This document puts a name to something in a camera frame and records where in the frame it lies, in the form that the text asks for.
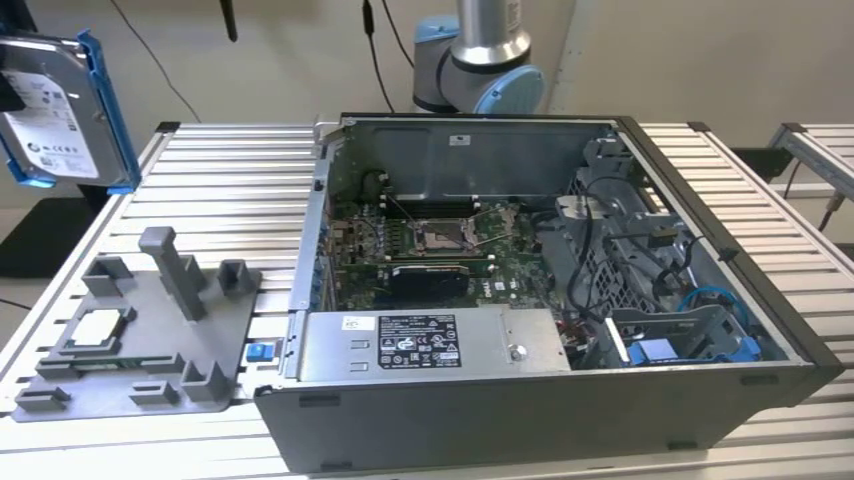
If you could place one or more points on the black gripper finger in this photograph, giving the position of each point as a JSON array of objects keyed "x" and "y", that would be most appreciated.
[{"x": 9, "y": 95}]

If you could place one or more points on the hard disk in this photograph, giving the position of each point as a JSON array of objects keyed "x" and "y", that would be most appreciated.
[{"x": 54, "y": 110}]

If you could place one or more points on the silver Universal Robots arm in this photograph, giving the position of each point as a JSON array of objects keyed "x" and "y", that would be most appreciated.
[{"x": 488, "y": 30}]

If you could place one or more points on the grey metal disk bay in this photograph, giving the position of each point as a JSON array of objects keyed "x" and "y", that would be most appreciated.
[{"x": 621, "y": 270}]

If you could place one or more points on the empty blue disk carrier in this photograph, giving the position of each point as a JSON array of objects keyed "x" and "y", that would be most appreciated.
[{"x": 654, "y": 350}]

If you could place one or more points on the silver CPU chip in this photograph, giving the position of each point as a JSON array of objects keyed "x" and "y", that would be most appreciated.
[{"x": 97, "y": 328}]

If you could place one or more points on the grey parts rack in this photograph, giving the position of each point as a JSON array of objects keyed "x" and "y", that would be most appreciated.
[{"x": 154, "y": 350}]

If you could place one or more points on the green RAM stick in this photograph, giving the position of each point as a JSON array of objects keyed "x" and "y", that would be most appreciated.
[{"x": 121, "y": 364}]

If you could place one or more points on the blue case latch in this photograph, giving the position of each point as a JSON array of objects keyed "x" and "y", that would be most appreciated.
[{"x": 258, "y": 352}]

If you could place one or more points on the thin metal locking lever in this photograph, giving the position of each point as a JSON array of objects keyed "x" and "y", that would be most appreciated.
[
  {"x": 405, "y": 209},
  {"x": 501, "y": 235}
]

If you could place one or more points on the black RAM slot bank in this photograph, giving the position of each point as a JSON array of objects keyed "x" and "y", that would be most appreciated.
[
  {"x": 427, "y": 201},
  {"x": 434, "y": 257}
]

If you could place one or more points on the CPU socket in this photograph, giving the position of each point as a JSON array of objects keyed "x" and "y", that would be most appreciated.
[{"x": 437, "y": 235}]

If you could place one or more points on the black graphics card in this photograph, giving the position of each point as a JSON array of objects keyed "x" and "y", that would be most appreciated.
[{"x": 427, "y": 282}]

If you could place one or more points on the green motherboard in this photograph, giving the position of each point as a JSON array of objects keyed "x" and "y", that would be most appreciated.
[{"x": 514, "y": 272}]

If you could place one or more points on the silver power supply unit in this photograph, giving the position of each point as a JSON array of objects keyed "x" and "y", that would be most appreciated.
[{"x": 488, "y": 350}]

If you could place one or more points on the open dark grey PC case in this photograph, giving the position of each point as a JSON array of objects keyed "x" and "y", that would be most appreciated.
[{"x": 468, "y": 425}]

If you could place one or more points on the black box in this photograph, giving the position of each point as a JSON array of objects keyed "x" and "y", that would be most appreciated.
[{"x": 757, "y": 165}]

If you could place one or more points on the aluminium slat side table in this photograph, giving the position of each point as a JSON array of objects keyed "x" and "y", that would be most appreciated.
[{"x": 830, "y": 145}]

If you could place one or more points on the thin dark hanging probe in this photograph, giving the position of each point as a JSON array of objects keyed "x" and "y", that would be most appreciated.
[{"x": 829, "y": 210}]

